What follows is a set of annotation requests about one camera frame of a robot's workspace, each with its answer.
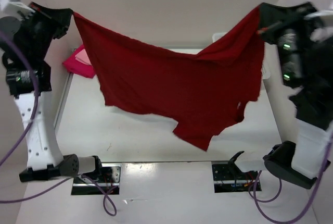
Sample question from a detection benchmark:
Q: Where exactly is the light pink t shirt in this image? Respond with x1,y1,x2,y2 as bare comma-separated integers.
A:
75,49,91,66

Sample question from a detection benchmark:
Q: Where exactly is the magenta t shirt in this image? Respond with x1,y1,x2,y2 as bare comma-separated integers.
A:
62,45,96,79

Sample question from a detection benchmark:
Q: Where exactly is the dark red t shirt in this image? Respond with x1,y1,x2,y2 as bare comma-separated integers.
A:
74,8,264,151

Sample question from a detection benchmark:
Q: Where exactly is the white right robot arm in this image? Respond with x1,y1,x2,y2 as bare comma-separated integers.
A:
229,2,332,189

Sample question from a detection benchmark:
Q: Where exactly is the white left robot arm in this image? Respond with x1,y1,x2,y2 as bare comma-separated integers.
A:
1,1,101,182

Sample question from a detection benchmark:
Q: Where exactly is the white plastic basket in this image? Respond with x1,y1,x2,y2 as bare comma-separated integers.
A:
212,32,271,80

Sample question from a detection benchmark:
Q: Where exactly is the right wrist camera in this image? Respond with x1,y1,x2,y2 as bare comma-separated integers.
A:
304,9,332,42

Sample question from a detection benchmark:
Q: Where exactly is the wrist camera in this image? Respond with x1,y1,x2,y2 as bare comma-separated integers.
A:
1,0,35,19
304,9,332,42

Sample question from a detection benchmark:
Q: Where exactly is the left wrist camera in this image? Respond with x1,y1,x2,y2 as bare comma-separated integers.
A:
1,0,35,19

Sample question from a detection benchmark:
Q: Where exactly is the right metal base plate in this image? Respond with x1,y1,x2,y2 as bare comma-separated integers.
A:
211,161,258,193

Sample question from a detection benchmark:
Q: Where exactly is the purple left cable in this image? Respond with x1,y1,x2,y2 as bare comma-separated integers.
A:
0,30,117,217

